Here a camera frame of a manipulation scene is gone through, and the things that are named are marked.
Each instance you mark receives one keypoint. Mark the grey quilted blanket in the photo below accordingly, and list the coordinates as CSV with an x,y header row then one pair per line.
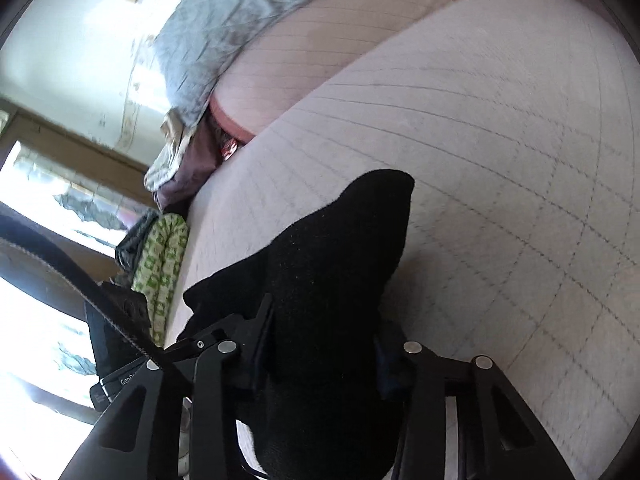
x,y
225,25

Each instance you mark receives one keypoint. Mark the beige patterned cloth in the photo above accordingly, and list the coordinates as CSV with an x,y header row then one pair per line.
x,y
167,160

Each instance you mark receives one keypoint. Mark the dark grey cloth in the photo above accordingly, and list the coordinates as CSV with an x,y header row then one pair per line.
x,y
135,240

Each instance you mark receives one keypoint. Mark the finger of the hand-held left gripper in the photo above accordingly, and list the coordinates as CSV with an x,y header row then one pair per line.
x,y
210,332

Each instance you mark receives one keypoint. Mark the purple cloth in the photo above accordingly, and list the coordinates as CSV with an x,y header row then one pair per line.
x,y
192,165

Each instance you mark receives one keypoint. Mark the green patterned cloth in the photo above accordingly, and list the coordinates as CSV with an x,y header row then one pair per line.
x,y
167,260

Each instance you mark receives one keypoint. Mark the wooden framed window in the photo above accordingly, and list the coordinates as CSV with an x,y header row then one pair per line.
x,y
45,195

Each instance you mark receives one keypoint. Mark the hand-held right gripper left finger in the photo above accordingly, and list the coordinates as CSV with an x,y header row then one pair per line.
x,y
260,350

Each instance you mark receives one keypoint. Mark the red patterned cloth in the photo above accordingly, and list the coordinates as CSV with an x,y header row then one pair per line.
x,y
230,148

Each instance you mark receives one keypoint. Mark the pink sofa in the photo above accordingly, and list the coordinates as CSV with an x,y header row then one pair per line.
x,y
500,160

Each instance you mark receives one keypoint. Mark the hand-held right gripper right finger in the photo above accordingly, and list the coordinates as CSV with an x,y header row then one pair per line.
x,y
417,375

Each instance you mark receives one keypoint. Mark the black pants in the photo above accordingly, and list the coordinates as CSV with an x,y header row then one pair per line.
x,y
325,285

